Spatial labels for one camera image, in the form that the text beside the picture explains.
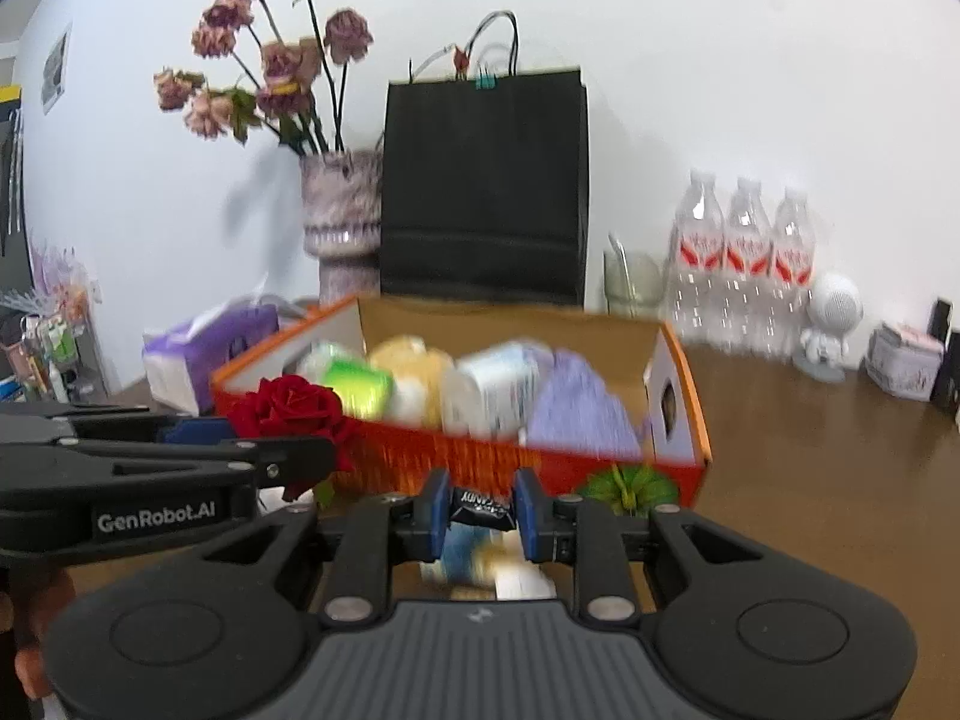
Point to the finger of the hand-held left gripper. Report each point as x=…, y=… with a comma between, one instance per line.
x=195, y=429
x=292, y=457

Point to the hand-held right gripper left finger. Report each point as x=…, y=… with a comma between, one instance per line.
x=433, y=514

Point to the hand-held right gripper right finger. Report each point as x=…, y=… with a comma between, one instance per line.
x=529, y=514

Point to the black candy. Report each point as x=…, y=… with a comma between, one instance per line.
x=480, y=506

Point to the blue and white snack packet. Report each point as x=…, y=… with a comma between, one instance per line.
x=465, y=555

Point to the red fabric rose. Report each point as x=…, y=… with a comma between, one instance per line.
x=292, y=405

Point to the orange cardboard box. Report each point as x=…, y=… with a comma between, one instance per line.
x=450, y=457

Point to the green snack packet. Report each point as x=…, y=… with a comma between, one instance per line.
x=360, y=390

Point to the white plastic container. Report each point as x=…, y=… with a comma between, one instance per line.
x=495, y=386

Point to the white and yellow plush sheep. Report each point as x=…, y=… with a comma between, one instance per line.
x=409, y=371

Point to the rack of small items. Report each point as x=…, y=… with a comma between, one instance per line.
x=52, y=330

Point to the person's left hand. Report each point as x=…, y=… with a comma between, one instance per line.
x=30, y=671

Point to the purple tissue pack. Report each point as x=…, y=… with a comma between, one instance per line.
x=202, y=345

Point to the clear glass cup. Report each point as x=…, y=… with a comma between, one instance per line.
x=636, y=289

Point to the purple mottled vase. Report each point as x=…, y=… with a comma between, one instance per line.
x=341, y=202

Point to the white stirring stick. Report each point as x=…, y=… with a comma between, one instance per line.
x=619, y=251

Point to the clear water bottle red label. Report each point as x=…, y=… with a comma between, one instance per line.
x=793, y=274
x=697, y=262
x=748, y=266

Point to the black paper bag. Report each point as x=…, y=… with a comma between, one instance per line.
x=480, y=180

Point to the white robot figurine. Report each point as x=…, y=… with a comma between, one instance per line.
x=829, y=307

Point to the dried pink flower bouquet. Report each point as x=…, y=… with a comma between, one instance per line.
x=281, y=64

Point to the white printed tin box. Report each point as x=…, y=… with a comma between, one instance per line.
x=904, y=360

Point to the green binder clip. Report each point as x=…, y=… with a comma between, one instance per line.
x=485, y=78

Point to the black rectangular device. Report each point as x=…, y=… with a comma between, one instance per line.
x=946, y=382

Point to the wall poster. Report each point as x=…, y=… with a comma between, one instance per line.
x=56, y=67

